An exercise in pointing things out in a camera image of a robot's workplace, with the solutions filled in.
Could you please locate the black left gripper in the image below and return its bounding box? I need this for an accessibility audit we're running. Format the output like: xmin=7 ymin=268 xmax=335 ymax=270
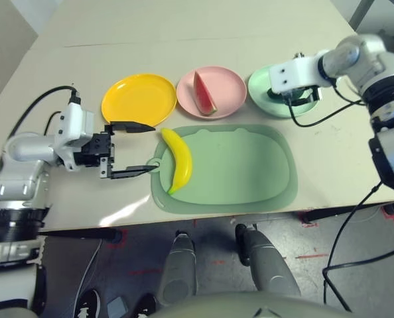
xmin=72 ymin=121 xmax=160 ymax=180

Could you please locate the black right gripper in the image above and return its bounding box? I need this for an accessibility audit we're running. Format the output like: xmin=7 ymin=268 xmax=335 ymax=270
xmin=285 ymin=85 xmax=323 ymax=107

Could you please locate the yellow toy banana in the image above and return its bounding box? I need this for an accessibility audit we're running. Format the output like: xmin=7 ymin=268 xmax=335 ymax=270
xmin=161 ymin=127 xmax=194 ymax=195

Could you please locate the toy watermelon slice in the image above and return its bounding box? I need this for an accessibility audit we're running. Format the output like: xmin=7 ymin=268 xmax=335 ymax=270
xmin=192 ymin=69 xmax=218 ymax=117

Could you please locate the light green round plate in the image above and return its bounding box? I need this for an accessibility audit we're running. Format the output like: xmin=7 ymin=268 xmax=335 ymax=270
xmin=247 ymin=64 xmax=319 ymax=119

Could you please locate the yellow round plate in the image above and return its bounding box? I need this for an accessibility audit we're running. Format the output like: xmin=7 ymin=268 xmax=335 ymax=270
xmin=101 ymin=73 xmax=178 ymax=129

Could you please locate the pink round plate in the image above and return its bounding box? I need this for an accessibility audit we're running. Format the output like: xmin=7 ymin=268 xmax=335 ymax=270
xmin=176 ymin=66 xmax=247 ymax=120

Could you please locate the light green cutting mat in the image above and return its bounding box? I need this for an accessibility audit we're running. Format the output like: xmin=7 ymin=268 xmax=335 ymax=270
xmin=145 ymin=124 xmax=299 ymax=215

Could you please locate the grey robot left leg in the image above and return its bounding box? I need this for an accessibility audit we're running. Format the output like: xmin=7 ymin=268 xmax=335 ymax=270
xmin=157 ymin=231 xmax=198 ymax=307

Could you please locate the grey robot leg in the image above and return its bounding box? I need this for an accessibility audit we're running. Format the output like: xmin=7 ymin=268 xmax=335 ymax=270
xmin=235 ymin=224 xmax=300 ymax=297
xmin=157 ymin=231 xmax=198 ymax=307

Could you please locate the small grey square pad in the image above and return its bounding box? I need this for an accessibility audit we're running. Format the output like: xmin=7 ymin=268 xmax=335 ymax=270
xmin=106 ymin=296 xmax=129 ymax=317

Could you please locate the black shoe with white print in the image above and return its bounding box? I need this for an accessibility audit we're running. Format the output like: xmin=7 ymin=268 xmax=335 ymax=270
xmin=78 ymin=290 xmax=101 ymax=318

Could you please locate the grey robot right leg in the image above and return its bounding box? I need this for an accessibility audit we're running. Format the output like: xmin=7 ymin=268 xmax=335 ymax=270
xmin=235 ymin=224 xmax=300 ymax=297

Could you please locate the beige robot torso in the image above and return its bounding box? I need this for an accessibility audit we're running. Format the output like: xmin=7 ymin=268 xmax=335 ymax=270
xmin=170 ymin=291 xmax=354 ymax=318

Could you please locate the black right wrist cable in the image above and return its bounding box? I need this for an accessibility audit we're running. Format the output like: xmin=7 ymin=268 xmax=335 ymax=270
xmin=285 ymin=76 xmax=367 ymax=129

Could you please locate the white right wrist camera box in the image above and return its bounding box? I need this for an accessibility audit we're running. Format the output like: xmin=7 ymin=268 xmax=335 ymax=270
xmin=269 ymin=56 xmax=324 ymax=95

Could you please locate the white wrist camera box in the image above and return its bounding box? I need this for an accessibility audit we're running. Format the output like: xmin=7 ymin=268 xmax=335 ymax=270
xmin=269 ymin=56 xmax=324 ymax=95
xmin=52 ymin=101 xmax=96 ymax=155

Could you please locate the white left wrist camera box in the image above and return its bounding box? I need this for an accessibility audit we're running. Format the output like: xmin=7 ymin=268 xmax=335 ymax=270
xmin=52 ymin=101 xmax=96 ymax=155

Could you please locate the thin black left wrist cable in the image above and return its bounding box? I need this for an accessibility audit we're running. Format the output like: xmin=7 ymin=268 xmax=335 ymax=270
xmin=44 ymin=111 xmax=62 ymax=135

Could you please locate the black table frame bar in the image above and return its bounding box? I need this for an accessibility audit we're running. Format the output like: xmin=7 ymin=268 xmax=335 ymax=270
xmin=302 ymin=203 xmax=394 ymax=223
xmin=39 ymin=228 xmax=121 ymax=244

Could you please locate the thin white floor cable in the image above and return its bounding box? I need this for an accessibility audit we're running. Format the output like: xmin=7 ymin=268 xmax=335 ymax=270
xmin=74 ymin=238 xmax=103 ymax=309

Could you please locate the long black floor cable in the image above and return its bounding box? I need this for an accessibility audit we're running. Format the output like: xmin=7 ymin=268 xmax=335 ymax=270
xmin=322 ymin=181 xmax=394 ymax=312

